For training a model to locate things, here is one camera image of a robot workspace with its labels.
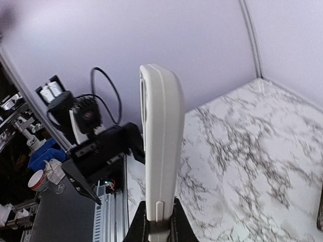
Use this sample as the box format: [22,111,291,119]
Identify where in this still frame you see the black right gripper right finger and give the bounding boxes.
[169,198,199,242]

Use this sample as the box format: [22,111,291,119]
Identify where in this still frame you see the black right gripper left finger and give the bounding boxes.
[123,201,148,242]

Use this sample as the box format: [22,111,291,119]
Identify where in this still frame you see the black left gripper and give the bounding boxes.
[62,123,145,205]

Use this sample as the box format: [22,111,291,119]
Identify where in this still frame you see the translucent grey phone case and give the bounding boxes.
[140,64,185,241]

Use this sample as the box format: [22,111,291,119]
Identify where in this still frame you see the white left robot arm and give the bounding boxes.
[36,68,145,205]

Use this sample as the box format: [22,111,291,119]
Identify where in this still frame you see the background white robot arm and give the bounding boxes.
[13,116,46,156]

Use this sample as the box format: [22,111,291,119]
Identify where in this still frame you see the clear glass cup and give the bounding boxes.
[54,184,66,195]

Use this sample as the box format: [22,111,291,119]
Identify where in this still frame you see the blue storage bin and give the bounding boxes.
[28,138,66,171]

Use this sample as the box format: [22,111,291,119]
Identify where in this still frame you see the white bowl red stripe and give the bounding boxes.
[28,170,48,192]

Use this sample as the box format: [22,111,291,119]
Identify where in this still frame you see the black patterned square plate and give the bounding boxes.
[316,189,323,231]

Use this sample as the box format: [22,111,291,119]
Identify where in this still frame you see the front aluminium frame rail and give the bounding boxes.
[92,156,129,242]

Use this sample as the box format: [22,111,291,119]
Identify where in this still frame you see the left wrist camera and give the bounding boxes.
[69,94,105,145]

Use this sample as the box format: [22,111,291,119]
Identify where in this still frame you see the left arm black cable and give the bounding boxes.
[89,67,124,126]

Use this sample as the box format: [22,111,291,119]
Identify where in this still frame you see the left aluminium corner post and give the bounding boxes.
[239,0,264,78]

